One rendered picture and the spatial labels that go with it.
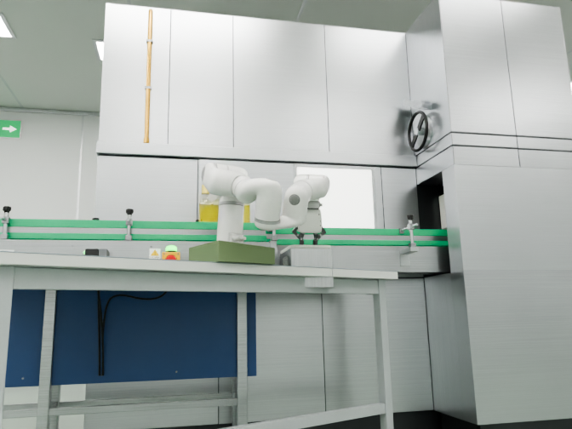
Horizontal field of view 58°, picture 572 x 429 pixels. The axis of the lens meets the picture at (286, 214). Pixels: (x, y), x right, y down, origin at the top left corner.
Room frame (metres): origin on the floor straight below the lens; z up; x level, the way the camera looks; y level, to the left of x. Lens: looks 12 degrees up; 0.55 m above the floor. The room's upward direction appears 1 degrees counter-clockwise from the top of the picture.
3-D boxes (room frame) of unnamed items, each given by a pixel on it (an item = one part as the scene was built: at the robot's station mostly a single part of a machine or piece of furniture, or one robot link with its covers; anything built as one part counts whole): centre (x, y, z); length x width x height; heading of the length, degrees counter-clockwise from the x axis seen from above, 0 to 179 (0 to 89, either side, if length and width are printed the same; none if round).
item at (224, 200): (1.89, 0.21, 1.05); 0.13 x 0.10 x 0.16; 113
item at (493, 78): (2.55, -1.08, 1.69); 0.70 x 0.37 x 0.89; 102
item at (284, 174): (2.49, -0.02, 1.15); 0.90 x 0.03 x 0.34; 102
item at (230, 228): (1.88, 0.20, 0.89); 0.16 x 0.13 x 0.15; 40
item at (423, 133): (2.53, -0.71, 1.49); 0.21 x 0.05 x 0.21; 12
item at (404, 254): (2.35, -0.57, 0.90); 0.17 x 0.05 x 0.23; 12
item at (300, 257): (2.16, -0.07, 0.79); 0.27 x 0.17 x 0.08; 12
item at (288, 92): (2.92, -0.16, 1.44); 2.34 x 0.79 x 1.38; 102
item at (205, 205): (2.27, 0.36, 0.99); 0.06 x 0.06 x 0.21; 14
